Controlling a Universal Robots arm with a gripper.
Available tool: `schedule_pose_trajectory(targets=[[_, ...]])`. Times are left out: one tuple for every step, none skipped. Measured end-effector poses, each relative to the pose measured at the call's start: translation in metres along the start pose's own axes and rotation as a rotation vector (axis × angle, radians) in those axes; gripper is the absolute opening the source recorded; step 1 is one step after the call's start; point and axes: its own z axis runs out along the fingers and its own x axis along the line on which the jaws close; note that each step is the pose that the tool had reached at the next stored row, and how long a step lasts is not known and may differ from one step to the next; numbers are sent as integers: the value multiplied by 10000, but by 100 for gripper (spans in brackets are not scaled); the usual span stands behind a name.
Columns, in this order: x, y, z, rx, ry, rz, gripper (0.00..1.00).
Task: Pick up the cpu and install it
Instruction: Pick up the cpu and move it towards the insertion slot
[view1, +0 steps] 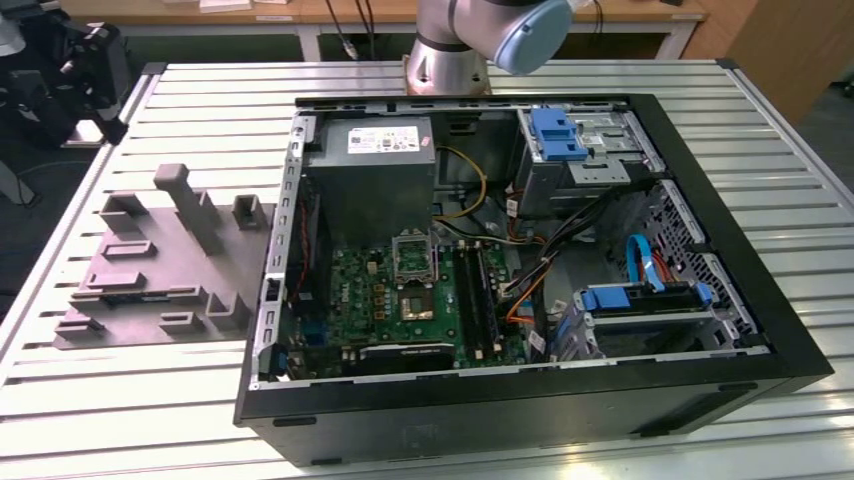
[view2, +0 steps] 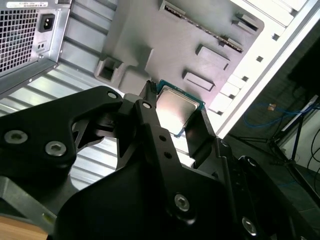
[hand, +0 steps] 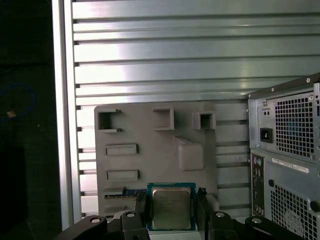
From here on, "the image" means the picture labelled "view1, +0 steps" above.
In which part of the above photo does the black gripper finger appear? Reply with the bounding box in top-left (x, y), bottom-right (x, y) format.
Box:
top-left (65, 22), bottom-right (131, 148)
top-left (10, 69), bottom-right (70, 150)

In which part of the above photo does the CPU socket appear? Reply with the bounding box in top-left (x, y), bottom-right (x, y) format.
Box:
top-left (398, 289), bottom-right (441, 322)

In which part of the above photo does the white stand leg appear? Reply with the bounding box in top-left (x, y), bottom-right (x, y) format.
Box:
top-left (0, 158), bottom-right (37, 205)

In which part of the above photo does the small white box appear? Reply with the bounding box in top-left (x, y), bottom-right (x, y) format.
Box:
top-left (198, 0), bottom-right (257, 15)

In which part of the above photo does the grey parts rack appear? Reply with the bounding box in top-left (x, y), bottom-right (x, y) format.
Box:
top-left (51, 163), bottom-right (279, 351)

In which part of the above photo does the grey power supply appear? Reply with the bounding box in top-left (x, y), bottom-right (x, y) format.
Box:
top-left (303, 113), bottom-right (440, 239)

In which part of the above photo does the black case fan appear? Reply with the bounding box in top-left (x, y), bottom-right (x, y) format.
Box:
top-left (293, 174), bottom-right (337, 317)

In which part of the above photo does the green motherboard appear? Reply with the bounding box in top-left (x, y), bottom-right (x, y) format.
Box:
top-left (279, 232), bottom-right (536, 379)

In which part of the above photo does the metal locking lever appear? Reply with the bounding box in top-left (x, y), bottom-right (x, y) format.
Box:
top-left (429, 232), bottom-right (444, 289)

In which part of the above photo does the blue disk carrier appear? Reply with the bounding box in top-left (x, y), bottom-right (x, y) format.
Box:
top-left (580, 282), bottom-right (716, 314)
top-left (530, 107), bottom-right (589, 162)

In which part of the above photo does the black graphics card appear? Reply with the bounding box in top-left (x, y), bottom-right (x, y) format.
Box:
top-left (357, 342), bottom-right (456, 374)

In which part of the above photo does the silver drive cage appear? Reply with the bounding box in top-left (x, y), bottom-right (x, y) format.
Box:
top-left (573, 282), bottom-right (769, 361)
top-left (517, 107), bottom-right (669, 216)

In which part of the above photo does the wooden desk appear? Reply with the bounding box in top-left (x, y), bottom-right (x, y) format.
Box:
top-left (0, 0), bottom-right (713, 62)

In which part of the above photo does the black PC case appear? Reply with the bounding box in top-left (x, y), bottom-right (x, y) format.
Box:
top-left (231, 92), bottom-right (837, 469)

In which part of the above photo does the wooden cabinet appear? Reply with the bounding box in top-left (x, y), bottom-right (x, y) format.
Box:
top-left (684, 0), bottom-right (854, 126)

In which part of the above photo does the white rounded camera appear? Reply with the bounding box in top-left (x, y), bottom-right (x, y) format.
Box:
top-left (0, 0), bottom-right (33, 57)

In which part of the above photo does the dangling cable with plug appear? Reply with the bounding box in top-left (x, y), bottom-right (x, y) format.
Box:
top-left (323, 0), bottom-right (360, 60)

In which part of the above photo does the twisted fan wire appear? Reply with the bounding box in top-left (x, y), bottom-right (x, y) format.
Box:
top-left (295, 197), bottom-right (317, 306)

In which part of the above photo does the yellow wire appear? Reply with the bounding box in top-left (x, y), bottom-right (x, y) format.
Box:
top-left (433, 144), bottom-right (489, 220)

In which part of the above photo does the power wire bundle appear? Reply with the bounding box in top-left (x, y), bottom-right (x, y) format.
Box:
top-left (433, 219), bottom-right (546, 247)

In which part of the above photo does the black sleeved cable bundle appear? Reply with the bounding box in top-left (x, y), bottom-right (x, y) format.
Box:
top-left (500, 184), bottom-right (660, 296)

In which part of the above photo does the orange wire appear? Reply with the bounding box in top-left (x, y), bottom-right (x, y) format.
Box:
top-left (505, 289), bottom-right (536, 329)

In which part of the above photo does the blue data cable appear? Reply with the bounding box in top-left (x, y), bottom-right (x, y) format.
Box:
top-left (626, 233), bottom-right (669, 294)

